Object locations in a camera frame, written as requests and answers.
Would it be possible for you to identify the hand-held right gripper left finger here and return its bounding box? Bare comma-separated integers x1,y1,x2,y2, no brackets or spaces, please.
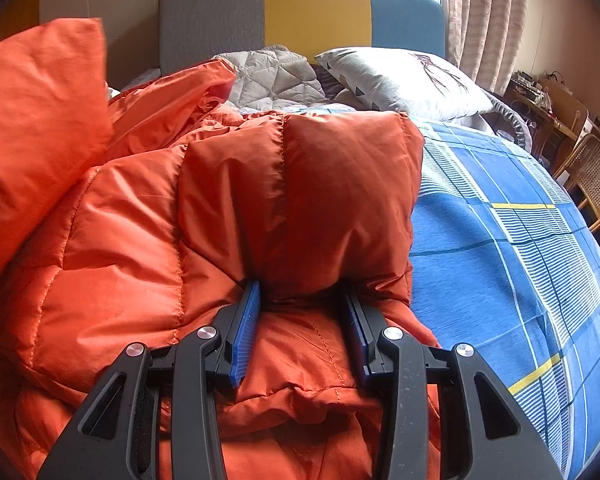
36,280,263,480

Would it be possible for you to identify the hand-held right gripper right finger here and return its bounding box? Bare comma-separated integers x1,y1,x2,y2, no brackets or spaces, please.
341,285,565,480

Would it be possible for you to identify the orange puffer jacket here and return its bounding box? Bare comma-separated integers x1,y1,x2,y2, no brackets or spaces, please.
0,17,443,480

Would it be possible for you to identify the blue plaid bed sheet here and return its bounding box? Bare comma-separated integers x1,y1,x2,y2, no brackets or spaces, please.
407,120,600,480

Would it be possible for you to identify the grey quilted blanket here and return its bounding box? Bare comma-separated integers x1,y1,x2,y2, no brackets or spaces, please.
212,45,327,111

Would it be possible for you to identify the white printed pillow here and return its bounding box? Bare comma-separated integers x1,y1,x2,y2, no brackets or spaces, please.
314,46,496,122

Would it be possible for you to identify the rattan chair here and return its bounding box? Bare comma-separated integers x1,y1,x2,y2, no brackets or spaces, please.
552,132,600,233

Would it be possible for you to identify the wooden desk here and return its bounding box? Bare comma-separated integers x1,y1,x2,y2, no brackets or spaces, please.
505,72,600,161

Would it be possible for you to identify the grey yellow blue headboard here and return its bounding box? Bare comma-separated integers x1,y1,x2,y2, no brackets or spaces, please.
159,0,447,77

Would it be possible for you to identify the beige patterned curtain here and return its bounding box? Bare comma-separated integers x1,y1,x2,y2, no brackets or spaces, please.
440,0,531,96

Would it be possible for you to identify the orange wooden wardrobe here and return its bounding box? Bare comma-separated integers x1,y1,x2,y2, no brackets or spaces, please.
0,0,43,46

